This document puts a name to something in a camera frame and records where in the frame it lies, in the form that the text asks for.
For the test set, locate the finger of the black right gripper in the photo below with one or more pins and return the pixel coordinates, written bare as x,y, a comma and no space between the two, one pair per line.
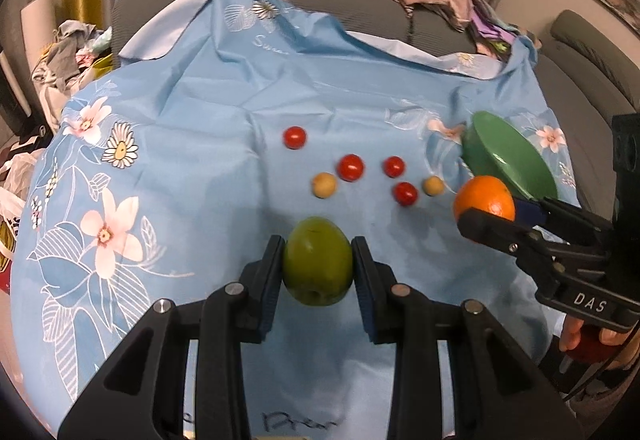
527,246
573,224

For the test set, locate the orange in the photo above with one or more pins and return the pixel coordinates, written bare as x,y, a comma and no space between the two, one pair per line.
486,193

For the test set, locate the purple garment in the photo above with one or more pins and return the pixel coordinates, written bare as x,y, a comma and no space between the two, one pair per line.
492,36

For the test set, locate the large green fruit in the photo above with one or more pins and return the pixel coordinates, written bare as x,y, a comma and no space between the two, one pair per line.
317,263

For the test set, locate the clothes heap left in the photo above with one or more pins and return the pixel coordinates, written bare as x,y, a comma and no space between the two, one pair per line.
80,53

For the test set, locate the green plastic bowl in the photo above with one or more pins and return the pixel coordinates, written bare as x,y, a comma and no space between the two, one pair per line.
493,147

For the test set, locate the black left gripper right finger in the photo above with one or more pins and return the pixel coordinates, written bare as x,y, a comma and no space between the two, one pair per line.
497,390

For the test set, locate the cherry tomato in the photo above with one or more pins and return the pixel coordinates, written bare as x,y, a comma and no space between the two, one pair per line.
394,167
350,168
294,137
405,194

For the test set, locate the tan round fruit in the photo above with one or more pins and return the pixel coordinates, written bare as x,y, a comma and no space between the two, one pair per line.
433,186
323,185

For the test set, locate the grey sofa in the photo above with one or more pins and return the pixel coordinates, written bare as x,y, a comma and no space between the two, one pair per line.
584,80

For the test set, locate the right hand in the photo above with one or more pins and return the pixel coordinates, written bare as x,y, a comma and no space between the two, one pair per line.
593,345

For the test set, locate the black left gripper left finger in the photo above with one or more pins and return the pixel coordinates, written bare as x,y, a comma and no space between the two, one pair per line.
138,392

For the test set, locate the blue floral cloth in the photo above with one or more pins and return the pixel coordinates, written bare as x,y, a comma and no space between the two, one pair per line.
170,174

